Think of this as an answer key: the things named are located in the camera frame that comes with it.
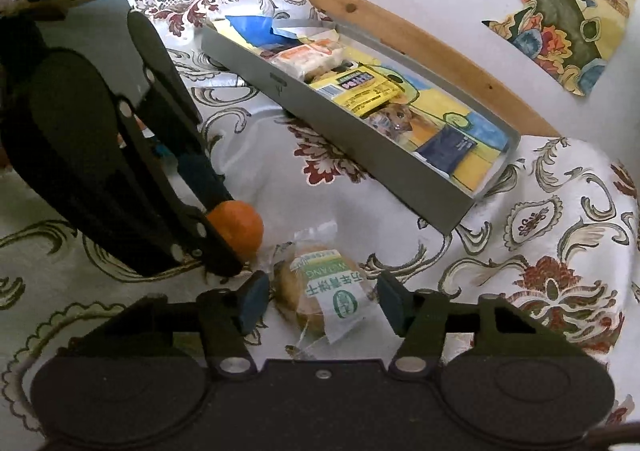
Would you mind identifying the orange tangerine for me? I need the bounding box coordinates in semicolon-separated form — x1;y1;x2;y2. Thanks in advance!
205;200;265;263

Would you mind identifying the packaged round biscuit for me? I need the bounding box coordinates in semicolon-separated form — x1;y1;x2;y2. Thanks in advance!
270;222;380;359

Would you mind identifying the blue plastic wrapper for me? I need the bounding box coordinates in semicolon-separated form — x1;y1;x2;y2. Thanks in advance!
226;16;300;47

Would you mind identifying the orange white snack pack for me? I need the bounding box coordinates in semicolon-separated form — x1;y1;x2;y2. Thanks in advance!
271;40;344;81

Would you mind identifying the grey tray with painted bottom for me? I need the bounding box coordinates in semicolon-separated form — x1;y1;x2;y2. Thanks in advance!
202;17;520;233

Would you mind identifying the dark blue snack packet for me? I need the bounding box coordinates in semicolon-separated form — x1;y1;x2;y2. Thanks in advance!
416;125;477;175

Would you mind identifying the yellow snack box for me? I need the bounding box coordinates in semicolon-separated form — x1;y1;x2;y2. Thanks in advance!
310;66;402;118

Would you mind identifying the brown nut snack packet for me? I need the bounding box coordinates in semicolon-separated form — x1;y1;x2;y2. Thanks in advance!
364;104;413;140

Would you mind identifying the wooden bed frame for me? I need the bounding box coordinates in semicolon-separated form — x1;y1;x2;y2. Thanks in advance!
311;0;560;137

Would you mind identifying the landscape painting on wall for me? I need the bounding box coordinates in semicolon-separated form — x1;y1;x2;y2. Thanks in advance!
483;0;636;97

